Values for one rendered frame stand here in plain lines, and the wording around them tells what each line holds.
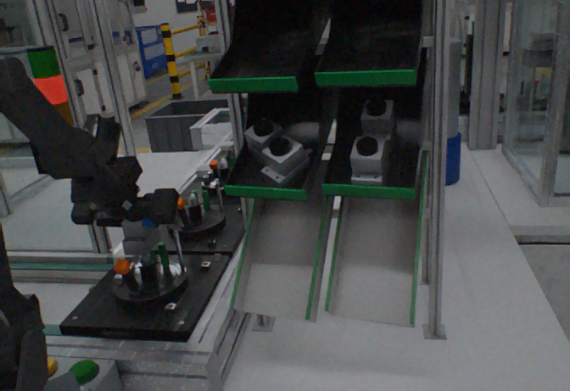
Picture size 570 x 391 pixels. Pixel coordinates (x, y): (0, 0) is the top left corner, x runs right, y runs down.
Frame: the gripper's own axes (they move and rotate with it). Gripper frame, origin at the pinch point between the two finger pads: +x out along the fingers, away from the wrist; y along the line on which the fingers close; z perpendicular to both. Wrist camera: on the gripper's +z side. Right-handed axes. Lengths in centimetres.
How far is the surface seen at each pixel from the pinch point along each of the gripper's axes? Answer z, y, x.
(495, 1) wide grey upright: 97, -81, 50
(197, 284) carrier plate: -9.0, -8.6, 11.3
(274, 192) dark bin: -1.6, -28.2, -12.9
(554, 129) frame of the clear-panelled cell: 41, -87, 40
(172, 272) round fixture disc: -7.0, -3.7, 10.3
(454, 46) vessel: 67, -64, 36
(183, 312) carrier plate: -15.4, -9.2, 5.8
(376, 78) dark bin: 9, -43, -25
